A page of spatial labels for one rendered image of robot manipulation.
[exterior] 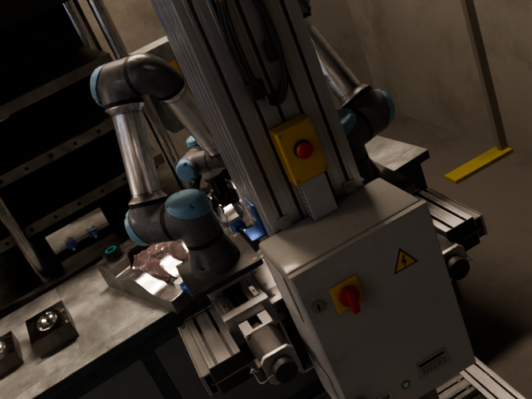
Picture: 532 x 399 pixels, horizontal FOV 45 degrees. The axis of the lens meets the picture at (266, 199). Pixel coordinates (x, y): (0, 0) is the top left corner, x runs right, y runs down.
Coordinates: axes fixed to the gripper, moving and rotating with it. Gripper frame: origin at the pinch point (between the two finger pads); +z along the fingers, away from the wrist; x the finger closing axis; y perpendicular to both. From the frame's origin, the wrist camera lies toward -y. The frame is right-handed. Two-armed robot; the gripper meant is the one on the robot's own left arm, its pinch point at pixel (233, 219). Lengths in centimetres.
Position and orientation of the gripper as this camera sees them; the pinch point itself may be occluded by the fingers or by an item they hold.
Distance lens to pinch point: 234.0
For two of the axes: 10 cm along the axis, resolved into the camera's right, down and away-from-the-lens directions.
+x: 8.2, -5.0, 2.7
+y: 4.3, 2.5, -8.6
